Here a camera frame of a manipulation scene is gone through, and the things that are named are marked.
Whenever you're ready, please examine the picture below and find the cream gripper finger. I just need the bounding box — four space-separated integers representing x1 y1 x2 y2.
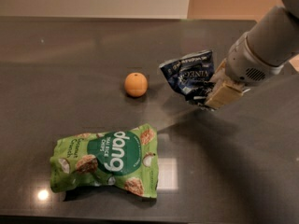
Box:
205 80 244 109
209 59 226 83

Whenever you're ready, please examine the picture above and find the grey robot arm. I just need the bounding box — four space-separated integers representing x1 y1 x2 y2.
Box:
205 0 299 109

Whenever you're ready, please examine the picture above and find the orange fruit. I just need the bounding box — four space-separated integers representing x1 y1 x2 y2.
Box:
124 73 148 97

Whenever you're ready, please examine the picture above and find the blue kettle chip bag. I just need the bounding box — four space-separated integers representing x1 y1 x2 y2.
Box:
159 50 214 106

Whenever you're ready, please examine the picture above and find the green dang chip bag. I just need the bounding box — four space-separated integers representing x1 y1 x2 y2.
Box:
50 124 159 199

